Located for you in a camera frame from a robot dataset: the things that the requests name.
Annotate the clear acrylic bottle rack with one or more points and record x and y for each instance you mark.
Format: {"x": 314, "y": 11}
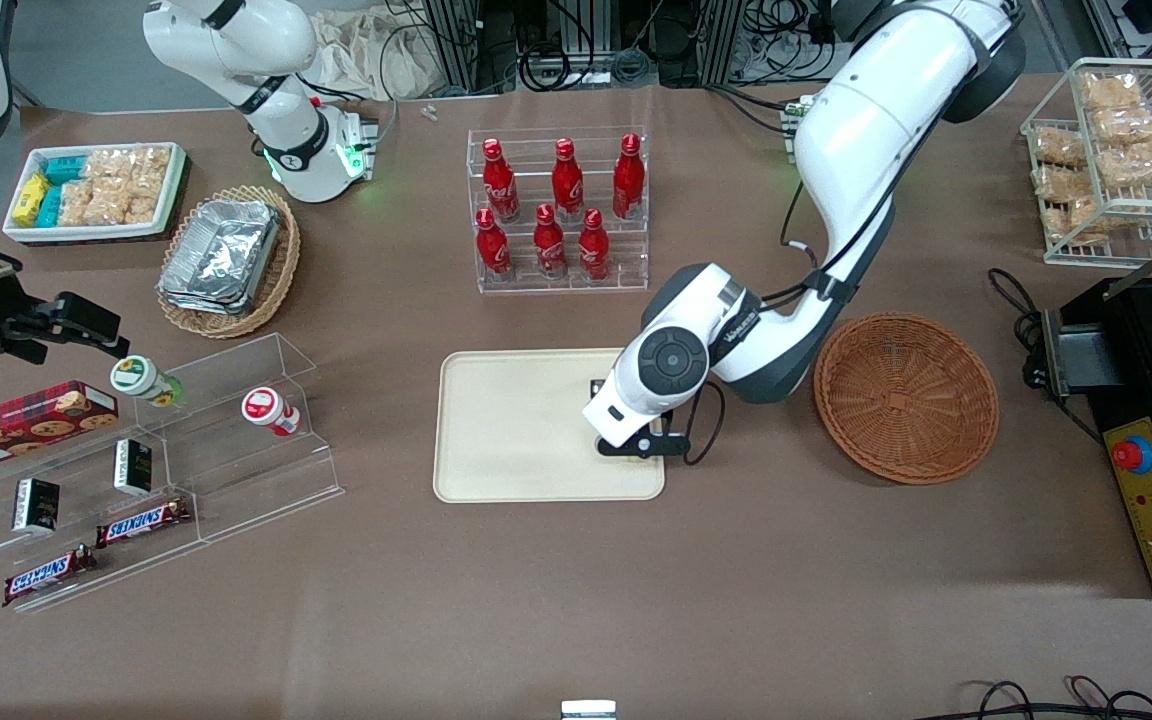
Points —
{"x": 556, "y": 283}

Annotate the snickers bar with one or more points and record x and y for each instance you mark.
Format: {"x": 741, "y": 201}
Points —
{"x": 141, "y": 522}
{"x": 44, "y": 575}

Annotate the teal snack packet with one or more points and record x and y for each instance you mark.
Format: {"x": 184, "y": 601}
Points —
{"x": 49, "y": 207}
{"x": 64, "y": 170}

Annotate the stack of foil trays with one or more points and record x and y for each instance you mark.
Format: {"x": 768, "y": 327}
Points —
{"x": 221, "y": 255}

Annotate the red emergency stop button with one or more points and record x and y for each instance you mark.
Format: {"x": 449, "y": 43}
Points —
{"x": 1129, "y": 454}

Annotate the beige cloth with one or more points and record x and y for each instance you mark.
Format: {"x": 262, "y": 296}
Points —
{"x": 376, "y": 55}

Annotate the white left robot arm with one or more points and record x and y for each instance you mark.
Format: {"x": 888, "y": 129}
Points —
{"x": 866, "y": 130}

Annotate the white rectangular snack tray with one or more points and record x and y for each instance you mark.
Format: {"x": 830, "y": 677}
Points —
{"x": 86, "y": 232}

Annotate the brown wicker basket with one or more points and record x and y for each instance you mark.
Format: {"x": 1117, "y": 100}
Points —
{"x": 906, "y": 400}

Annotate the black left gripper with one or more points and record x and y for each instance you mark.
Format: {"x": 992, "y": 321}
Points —
{"x": 596, "y": 387}

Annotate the aluminium frame post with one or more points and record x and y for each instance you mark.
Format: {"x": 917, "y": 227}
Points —
{"x": 456, "y": 45}

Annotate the clear bag of rice crackers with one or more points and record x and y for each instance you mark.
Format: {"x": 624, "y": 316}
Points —
{"x": 131, "y": 163}
{"x": 76, "y": 203}
{"x": 128, "y": 200}

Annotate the red cola bottle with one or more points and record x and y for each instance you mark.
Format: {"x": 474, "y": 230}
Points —
{"x": 567, "y": 185}
{"x": 550, "y": 245}
{"x": 593, "y": 250}
{"x": 493, "y": 250}
{"x": 628, "y": 180}
{"x": 500, "y": 185}

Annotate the beige plastic tray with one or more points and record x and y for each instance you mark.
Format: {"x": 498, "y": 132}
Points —
{"x": 516, "y": 425}

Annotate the grey metal box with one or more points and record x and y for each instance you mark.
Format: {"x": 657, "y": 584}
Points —
{"x": 1086, "y": 360}

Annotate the yellow snack packet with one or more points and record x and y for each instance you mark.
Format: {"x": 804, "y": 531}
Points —
{"x": 30, "y": 200}

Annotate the light wicker basket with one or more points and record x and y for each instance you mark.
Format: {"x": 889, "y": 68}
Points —
{"x": 281, "y": 265}

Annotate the bag of fried snacks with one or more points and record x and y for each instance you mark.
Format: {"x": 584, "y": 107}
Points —
{"x": 1076, "y": 220}
{"x": 1061, "y": 183}
{"x": 1111, "y": 92}
{"x": 1131, "y": 127}
{"x": 1058, "y": 147}
{"x": 1136, "y": 165}

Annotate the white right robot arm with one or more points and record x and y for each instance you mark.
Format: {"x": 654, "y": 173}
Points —
{"x": 306, "y": 150}

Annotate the clear acrylic step shelf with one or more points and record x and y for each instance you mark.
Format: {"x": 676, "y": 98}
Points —
{"x": 236, "y": 470}

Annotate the red capped yogurt bottle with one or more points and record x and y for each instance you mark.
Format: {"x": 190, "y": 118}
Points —
{"x": 268, "y": 410}

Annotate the green capped yogurt bottle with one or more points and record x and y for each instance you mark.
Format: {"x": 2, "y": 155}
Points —
{"x": 141, "y": 378}

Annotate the black machine housing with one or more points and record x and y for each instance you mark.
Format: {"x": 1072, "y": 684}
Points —
{"x": 1136, "y": 350}

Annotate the small black box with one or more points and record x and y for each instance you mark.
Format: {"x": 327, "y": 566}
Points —
{"x": 36, "y": 505}
{"x": 133, "y": 468}

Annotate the red cookie box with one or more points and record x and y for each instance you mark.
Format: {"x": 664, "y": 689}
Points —
{"x": 26, "y": 425}

